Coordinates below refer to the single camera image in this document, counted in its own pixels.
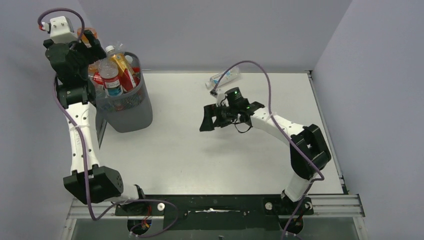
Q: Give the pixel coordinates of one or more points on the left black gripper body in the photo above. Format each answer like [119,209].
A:
[86,56]

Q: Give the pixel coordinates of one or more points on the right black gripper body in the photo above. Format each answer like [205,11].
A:
[228,113]

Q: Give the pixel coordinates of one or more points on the clear bottle white blue label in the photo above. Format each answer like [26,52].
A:
[228,77]

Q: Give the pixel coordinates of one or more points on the clear bottle red white label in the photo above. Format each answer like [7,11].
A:
[96,79]

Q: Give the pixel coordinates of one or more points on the clear bottle red teal label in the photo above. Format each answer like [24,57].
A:
[109,74]

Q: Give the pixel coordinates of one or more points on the clear unlabelled bottle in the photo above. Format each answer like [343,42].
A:
[118,46]

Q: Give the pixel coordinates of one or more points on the brown tea bottle red base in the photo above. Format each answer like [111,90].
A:
[127,76]

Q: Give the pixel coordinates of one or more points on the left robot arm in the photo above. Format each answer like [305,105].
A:
[89,181]

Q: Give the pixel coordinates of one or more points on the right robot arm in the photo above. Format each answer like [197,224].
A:
[309,152]

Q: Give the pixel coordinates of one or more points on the grey mesh waste bin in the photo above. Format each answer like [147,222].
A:
[131,111]

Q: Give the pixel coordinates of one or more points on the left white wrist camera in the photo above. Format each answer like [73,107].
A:
[60,30]

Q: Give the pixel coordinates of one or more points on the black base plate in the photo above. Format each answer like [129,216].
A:
[270,212]

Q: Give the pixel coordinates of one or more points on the aluminium frame rail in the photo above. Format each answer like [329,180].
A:
[323,206]

